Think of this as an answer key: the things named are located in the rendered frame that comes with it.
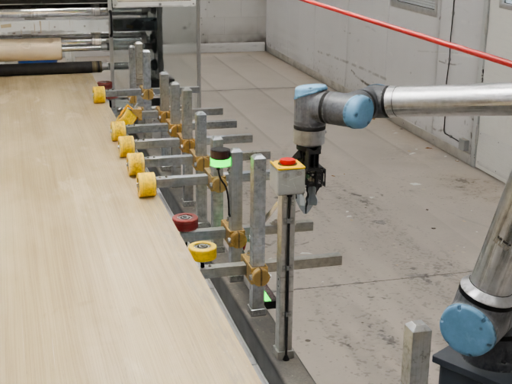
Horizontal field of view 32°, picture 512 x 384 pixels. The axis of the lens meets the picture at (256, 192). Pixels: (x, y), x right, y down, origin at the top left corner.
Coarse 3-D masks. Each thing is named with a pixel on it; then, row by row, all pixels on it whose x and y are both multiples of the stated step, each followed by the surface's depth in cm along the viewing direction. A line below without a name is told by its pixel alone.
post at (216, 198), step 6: (210, 138) 288; (216, 138) 286; (210, 144) 289; (216, 144) 286; (222, 144) 287; (210, 168) 292; (222, 168) 289; (216, 174) 289; (222, 174) 290; (216, 192) 291; (222, 192) 292; (216, 198) 292; (222, 198) 292; (216, 204) 293; (222, 204) 293; (216, 210) 293; (222, 210) 294; (216, 216) 294; (222, 216) 294; (216, 222) 295; (216, 240) 296; (222, 240) 297; (216, 246) 297
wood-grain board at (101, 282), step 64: (0, 128) 377; (64, 128) 379; (0, 192) 293; (64, 192) 294; (128, 192) 295; (0, 256) 240; (64, 256) 240; (128, 256) 241; (0, 320) 203; (64, 320) 203; (128, 320) 204; (192, 320) 204
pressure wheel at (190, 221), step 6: (174, 216) 270; (180, 216) 271; (186, 216) 269; (192, 216) 271; (174, 222) 268; (180, 222) 267; (186, 222) 267; (192, 222) 267; (180, 228) 267; (186, 228) 267; (192, 228) 268
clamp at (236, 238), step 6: (222, 222) 277; (228, 222) 276; (228, 228) 272; (228, 234) 270; (234, 234) 268; (240, 234) 268; (228, 240) 268; (234, 240) 268; (240, 240) 268; (246, 240) 269; (234, 246) 268; (240, 246) 269
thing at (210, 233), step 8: (248, 224) 278; (296, 224) 279; (304, 224) 280; (312, 224) 281; (184, 232) 270; (192, 232) 271; (200, 232) 272; (208, 232) 272; (216, 232) 273; (224, 232) 274; (248, 232) 276; (272, 232) 278; (184, 240) 271; (192, 240) 271; (200, 240) 272
